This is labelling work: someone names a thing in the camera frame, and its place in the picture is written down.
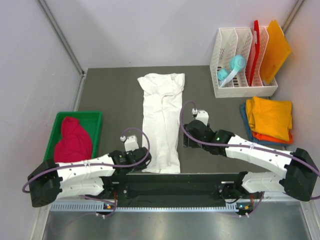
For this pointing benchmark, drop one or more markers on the orange folded t-shirt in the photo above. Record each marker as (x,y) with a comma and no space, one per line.
(263,137)

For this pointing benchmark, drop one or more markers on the green plastic bin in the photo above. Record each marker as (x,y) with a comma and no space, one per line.
(91,121)

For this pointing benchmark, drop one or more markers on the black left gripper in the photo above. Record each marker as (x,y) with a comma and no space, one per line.
(139,168)

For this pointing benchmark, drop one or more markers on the yellow folded t-shirt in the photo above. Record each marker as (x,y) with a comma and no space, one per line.
(270,118)

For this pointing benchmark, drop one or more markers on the magenta t-shirt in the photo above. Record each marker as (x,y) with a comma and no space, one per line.
(75,144)

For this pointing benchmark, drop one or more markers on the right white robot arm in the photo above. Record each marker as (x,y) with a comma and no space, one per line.
(291,173)

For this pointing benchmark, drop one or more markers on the white t-shirt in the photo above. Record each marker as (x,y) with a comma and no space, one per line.
(162,103)

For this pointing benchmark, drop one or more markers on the white file organizer rack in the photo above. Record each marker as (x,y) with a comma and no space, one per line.
(230,42)

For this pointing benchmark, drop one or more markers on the blue folded t-shirt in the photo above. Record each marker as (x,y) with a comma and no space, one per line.
(249,132)

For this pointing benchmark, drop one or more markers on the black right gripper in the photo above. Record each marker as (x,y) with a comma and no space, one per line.
(191,143)

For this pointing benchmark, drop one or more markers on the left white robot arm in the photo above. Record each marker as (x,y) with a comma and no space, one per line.
(51,180)

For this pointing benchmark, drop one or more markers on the red folder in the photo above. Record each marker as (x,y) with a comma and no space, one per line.
(252,62)

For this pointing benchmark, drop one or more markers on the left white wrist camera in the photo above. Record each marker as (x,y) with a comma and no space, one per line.
(130,143)

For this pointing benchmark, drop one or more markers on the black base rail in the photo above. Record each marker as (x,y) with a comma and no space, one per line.
(177,190)

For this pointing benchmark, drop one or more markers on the orange folder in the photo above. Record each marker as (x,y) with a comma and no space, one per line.
(276,53)

